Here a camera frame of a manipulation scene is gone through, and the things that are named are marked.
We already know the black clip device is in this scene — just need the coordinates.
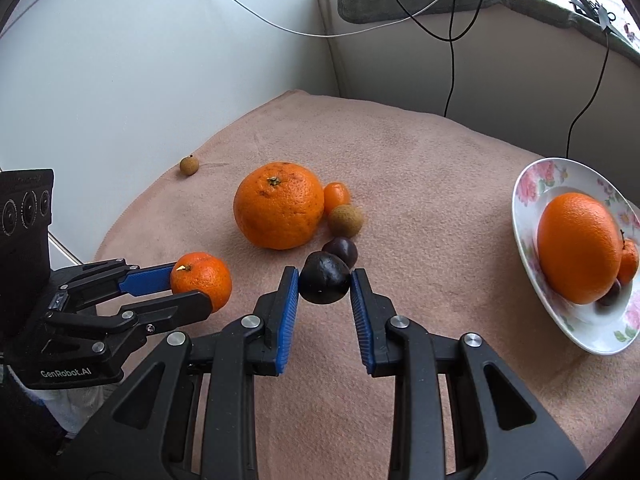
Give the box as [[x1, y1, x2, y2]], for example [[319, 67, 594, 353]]
[[570, 0, 620, 35]]

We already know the black cable right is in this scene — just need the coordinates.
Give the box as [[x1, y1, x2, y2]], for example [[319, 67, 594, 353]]
[[564, 29, 612, 161]]

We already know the spotted large orange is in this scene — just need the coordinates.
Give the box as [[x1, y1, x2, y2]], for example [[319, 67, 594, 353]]
[[233, 162, 324, 250]]

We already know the small longan with stem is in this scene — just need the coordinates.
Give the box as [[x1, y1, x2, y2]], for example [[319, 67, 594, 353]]
[[179, 155, 200, 177]]

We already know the small kumquat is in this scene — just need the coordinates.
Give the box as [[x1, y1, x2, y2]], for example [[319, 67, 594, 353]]
[[323, 182, 352, 216]]

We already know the black camera box left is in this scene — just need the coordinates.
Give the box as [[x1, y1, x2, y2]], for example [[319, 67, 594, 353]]
[[1, 169, 54, 312]]

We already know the black cable left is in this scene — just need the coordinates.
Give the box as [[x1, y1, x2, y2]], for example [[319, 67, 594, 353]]
[[350, 0, 501, 118]]

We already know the smooth large orange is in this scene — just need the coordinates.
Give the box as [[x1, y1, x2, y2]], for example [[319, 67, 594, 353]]
[[537, 192, 623, 304]]

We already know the mandarin orange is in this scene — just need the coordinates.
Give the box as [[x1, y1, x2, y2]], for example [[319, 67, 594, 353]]
[[617, 238, 639, 286], [169, 252, 232, 313]]

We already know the dark red plum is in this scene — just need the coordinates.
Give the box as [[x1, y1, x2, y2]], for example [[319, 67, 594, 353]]
[[598, 280, 622, 307]]

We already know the grey-green sill cloth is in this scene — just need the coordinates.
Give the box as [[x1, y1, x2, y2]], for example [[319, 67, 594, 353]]
[[336, 0, 639, 64]]

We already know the black cable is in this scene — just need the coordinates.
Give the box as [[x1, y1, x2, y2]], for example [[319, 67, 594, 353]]
[[350, 0, 501, 118], [564, 29, 612, 161]]

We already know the white cable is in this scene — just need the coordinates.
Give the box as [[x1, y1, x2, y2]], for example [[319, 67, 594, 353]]
[[0, 0, 464, 42]]

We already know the floral white plate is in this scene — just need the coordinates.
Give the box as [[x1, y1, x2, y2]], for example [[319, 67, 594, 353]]
[[511, 157, 639, 356]]

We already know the brown longan large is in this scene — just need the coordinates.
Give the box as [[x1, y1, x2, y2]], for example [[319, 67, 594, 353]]
[[328, 204, 364, 237]]

